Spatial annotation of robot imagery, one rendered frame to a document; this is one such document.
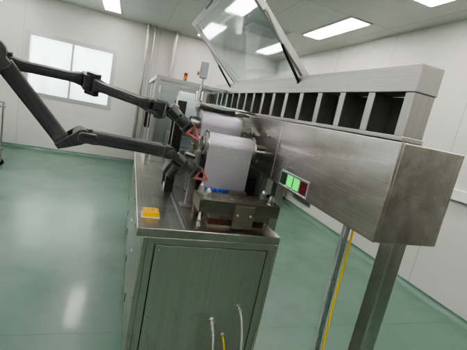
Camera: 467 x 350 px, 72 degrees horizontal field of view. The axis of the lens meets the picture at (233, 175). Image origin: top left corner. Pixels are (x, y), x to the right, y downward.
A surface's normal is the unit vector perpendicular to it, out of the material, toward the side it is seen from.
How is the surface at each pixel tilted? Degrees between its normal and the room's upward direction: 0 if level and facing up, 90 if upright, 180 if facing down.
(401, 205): 90
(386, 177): 90
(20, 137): 90
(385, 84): 90
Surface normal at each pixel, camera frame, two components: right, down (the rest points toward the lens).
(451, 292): -0.94, -0.13
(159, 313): 0.30, 0.24
